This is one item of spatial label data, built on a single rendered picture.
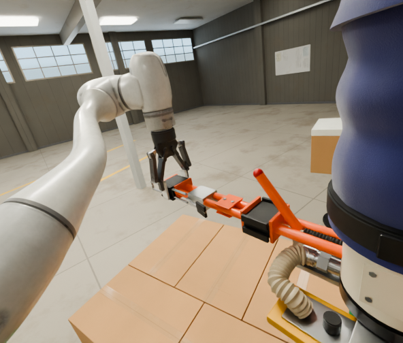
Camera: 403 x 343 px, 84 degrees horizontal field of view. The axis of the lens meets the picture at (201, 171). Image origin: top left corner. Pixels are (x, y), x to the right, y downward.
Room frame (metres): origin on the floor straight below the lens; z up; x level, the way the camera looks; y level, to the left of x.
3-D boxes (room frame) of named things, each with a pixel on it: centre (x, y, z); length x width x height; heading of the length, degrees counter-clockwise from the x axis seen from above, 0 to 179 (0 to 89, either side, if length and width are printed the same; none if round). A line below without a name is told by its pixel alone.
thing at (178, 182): (0.71, 0.09, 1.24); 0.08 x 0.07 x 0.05; 41
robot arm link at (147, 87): (0.71, 0.11, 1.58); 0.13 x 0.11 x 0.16; 72
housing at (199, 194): (0.61, 0.01, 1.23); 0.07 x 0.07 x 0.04; 41
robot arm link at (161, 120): (0.70, 0.10, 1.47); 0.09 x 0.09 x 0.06
